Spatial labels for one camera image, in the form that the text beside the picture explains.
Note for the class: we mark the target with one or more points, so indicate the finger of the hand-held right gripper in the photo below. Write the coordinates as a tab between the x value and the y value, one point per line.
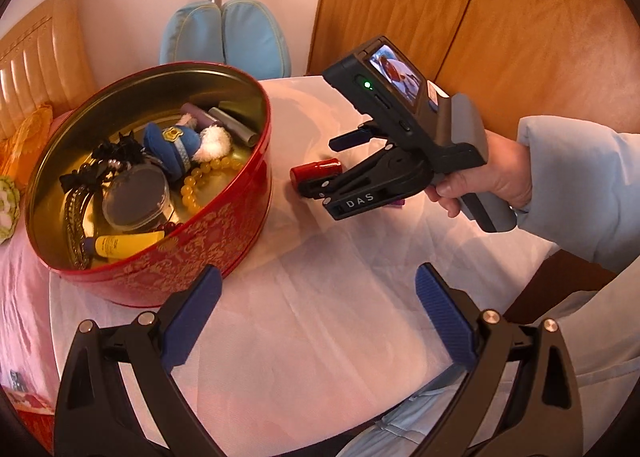
340	179
350	139

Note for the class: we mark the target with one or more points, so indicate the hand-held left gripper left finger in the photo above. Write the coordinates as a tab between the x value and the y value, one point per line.
192	322

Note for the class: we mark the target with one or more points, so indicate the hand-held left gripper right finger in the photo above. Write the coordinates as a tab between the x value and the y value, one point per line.
447	317

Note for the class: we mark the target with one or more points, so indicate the red cylinder case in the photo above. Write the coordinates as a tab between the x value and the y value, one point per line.
312	172

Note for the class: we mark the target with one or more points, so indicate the red and gold round tin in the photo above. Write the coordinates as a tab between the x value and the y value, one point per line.
210	247

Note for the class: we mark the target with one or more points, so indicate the yellow cream tube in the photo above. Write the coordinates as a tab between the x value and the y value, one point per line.
120	244

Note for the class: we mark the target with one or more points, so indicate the silver metal tube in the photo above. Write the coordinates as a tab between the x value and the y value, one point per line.
235	127

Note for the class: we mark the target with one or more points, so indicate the pink cylinder tube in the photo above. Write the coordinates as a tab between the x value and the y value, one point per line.
200	115

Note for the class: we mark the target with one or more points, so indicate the large black hair claw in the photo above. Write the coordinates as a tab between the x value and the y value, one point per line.
75	222

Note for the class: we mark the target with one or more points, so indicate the black bow hair clip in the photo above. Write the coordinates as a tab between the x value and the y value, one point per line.
75	179

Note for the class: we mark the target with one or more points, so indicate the person's right forearm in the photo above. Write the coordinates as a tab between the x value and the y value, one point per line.
580	187

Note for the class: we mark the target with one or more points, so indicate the person's right hand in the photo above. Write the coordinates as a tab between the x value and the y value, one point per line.
505	172

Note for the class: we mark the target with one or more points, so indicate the small purple tube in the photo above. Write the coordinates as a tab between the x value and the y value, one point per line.
397	204

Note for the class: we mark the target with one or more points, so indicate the white tablecloth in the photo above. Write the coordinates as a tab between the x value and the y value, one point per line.
325	297

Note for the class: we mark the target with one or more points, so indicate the light blue chair backrest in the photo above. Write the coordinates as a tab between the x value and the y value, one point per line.
250	37

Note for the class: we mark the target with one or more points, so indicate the pink bed sheet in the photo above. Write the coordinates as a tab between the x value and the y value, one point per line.
25	312

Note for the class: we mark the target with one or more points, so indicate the red patterned box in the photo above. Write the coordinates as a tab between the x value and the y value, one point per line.
35	417

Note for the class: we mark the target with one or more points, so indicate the small grey patterned object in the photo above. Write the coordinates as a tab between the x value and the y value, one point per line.
18	381

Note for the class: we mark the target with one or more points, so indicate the cabbage plush toy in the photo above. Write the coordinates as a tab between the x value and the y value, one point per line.
7	207

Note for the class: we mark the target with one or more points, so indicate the orange pillow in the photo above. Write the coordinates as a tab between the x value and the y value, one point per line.
25	142

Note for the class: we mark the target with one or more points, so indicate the tan padded headboard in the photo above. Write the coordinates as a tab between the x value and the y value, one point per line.
45	72

